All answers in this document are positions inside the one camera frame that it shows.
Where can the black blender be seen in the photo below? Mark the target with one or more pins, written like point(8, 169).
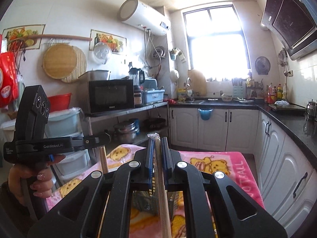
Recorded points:
point(133, 76)

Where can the black kitchen countertop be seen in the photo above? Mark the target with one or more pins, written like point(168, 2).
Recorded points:
point(284, 121)

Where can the grey knife block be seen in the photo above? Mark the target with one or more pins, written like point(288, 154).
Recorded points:
point(238, 89)

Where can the round ribbed bamboo mat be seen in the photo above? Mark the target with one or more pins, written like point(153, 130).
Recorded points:
point(81, 67)

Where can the black range hood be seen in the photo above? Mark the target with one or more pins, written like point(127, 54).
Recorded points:
point(289, 19)

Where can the clear plastic dome cover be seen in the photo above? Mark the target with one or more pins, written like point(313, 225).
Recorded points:
point(102, 53)

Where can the blue hanging bin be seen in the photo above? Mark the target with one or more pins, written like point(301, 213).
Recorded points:
point(205, 114)

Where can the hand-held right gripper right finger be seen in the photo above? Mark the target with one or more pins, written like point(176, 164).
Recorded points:
point(164, 163)

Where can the black induction cooker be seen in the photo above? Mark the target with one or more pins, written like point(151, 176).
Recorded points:
point(287, 106)

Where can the fruit wall poster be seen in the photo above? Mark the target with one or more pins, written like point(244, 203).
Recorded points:
point(23, 36)
point(109, 41)

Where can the black microwave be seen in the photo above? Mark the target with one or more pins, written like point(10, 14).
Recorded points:
point(111, 96)

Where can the white round colander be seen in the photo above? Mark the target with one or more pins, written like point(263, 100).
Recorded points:
point(174, 75)

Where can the round bamboo tray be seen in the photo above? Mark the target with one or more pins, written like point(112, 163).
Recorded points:
point(59, 60)

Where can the long wooden rolling pin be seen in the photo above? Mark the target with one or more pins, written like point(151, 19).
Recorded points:
point(64, 37)

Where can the wall mounted utensil caddy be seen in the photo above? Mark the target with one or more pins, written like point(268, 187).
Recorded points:
point(176, 54)

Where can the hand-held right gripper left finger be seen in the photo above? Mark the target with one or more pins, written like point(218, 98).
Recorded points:
point(148, 163)

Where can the kitchen window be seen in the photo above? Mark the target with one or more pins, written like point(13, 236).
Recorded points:
point(215, 44)

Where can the beige cutting board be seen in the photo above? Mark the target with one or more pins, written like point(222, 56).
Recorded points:
point(198, 83)

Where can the small bowl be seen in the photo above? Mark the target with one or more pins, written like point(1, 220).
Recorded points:
point(226, 98)

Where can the red plastic bag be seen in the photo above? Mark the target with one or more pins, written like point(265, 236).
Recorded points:
point(8, 79)

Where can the red plastic basin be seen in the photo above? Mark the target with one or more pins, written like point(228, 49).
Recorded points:
point(59, 100)

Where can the white kitchen cabinets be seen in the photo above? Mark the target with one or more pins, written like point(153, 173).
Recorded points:
point(237, 131)

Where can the bamboo chopsticks pack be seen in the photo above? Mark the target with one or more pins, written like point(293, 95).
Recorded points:
point(164, 215)

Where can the wall power outlet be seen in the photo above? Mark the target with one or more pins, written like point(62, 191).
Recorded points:
point(288, 73)

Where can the grey perforated utensil holder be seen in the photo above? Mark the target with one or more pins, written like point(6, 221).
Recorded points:
point(143, 203)

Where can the person's left hand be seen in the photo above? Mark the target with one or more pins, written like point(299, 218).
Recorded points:
point(42, 186)

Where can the round wall vent fan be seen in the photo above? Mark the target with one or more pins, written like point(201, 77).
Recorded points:
point(262, 65)

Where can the steel shelf table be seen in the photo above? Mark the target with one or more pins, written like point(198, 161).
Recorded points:
point(138, 109)

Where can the blue canister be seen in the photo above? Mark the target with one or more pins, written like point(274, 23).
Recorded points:
point(135, 125)

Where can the white water heater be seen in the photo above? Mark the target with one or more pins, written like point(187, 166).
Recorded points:
point(143, 17)

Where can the plastic drawer cabinet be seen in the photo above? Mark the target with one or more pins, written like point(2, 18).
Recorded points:
point(66, 129)

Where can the row of condiment bottles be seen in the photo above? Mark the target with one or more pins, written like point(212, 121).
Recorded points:
point(276, 94)

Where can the black frying pan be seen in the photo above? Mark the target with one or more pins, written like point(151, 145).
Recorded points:
point(154, 123)

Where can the stainless steel pot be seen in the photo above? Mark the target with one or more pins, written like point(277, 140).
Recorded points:
point(125, 132)

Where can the grey metal pot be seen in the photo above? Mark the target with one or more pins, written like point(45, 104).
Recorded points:
point(97, 75)

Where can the wooden stick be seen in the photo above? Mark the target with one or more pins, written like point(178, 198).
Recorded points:
point(103, 161)

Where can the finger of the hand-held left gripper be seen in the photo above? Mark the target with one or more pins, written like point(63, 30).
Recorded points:
point(91, 141)

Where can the pink printed blanket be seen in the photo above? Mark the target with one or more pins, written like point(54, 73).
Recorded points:
point(218, 168)

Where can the glass french press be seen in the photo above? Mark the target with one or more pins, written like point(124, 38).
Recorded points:
point(312, 110)

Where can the hanging metal utensils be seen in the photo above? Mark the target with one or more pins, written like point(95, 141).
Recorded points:
point(282, 58)

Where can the blue dish rack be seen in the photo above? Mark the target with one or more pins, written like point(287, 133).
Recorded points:
point(153, 95)

